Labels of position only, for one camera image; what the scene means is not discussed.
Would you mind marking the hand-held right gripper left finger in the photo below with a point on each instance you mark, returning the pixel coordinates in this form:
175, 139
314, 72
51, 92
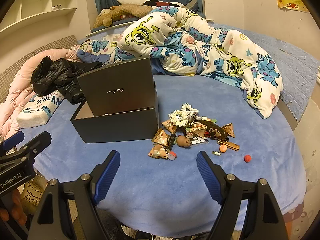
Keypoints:
108, 175

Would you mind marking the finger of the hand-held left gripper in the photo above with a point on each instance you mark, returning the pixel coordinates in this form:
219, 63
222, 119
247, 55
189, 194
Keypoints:
37, 142
15, 138

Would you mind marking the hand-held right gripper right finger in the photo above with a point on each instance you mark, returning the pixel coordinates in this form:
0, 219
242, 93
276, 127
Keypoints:
207, 177

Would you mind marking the brown doll head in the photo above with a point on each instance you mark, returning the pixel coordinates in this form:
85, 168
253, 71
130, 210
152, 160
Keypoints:
183, 141

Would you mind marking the dark grey cardboard box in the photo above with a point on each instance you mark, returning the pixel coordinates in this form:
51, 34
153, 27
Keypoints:
120, 127

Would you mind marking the person's left hand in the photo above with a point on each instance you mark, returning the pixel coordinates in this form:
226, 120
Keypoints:
13, 207

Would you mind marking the tan printed bag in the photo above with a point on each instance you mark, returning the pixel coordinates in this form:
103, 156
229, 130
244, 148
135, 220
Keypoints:
32, 191

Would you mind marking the tiny clear bottle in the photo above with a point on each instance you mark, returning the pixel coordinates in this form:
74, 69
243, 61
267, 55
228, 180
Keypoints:
216, 153

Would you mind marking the white printed pillow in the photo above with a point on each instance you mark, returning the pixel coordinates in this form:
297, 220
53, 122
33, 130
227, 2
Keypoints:
32, 115

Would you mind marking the orange round compact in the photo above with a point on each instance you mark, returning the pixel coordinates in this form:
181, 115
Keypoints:
223, 148

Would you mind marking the pink quilt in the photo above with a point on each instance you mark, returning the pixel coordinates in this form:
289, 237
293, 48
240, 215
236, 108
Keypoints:
15, 97

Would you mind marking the small red ball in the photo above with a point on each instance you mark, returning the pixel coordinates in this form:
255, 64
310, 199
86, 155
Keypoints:
247, 158

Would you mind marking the blue bed sheet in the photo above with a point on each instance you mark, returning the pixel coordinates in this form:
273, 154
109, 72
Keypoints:
162, 192

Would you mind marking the triangular snack packet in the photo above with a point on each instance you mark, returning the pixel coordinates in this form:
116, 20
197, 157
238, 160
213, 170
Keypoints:
197, 130
162, 137
167, 125
158, 152
228, 129

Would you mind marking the black bar packet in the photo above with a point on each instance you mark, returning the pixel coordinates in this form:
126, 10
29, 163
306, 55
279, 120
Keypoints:
171, 142

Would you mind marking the green round button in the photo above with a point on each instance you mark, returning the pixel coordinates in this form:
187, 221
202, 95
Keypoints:
214, 121

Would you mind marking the black puffer jacket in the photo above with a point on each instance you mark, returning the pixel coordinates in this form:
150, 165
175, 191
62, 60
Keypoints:
57, 77

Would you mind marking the cream lace scrunchie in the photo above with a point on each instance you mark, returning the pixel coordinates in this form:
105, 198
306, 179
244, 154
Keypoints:
185, 110

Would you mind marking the dark grey box lid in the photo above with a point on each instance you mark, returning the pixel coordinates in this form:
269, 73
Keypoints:
117, 87

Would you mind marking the cartoon floor mat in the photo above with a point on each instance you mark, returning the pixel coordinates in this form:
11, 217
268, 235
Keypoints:
297, 220

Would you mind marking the grey checked headboard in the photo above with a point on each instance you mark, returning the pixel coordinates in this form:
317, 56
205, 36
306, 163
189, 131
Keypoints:
57, 42

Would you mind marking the cartoon printed blanket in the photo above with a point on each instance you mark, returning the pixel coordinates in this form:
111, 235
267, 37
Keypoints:
200, 50

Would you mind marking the brown plush toy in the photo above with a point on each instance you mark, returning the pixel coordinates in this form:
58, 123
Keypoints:
125, 11

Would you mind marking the black red plush toy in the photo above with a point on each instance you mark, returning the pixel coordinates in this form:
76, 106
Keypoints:
162, 3

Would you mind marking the white wall shelf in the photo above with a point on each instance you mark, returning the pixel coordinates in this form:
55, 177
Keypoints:
37, 15

